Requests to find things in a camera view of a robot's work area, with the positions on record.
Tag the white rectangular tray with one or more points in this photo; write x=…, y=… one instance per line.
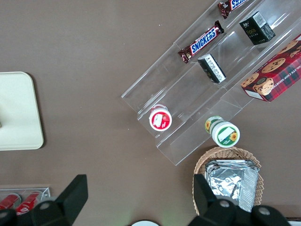
x=18, y=110

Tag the small black carton box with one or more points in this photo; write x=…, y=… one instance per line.
x=211, y=68
x=255, y=29

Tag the clear acrylic stepped shelf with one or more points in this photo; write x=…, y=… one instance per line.
x=188, y=99

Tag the red cola can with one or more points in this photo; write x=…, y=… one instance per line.
x=29, y=201
x=9, y=200

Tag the snickers chocolate bar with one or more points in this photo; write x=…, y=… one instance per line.
x=202, y=42
x=231, y=5

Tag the clear acrylic can box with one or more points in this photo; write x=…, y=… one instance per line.
x=45, y=193

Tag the light tan wicker basket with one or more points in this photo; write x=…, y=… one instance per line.
x=204, y=157

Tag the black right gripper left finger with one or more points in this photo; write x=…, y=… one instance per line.
x=65, y=202

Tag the green sunflower lid cup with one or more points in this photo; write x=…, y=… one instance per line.
x=225, y=134

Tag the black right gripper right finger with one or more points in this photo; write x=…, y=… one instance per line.
x=207, y=209

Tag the white round object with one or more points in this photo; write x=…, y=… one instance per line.
x=144, y=223

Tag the silver foil packet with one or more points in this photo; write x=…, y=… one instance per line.
x=228, y=181

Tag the red tartan cookie box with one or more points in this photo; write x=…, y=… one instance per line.
x=275, y=75

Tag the red lid yogurt cup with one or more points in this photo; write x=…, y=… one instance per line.
x=160, y=120

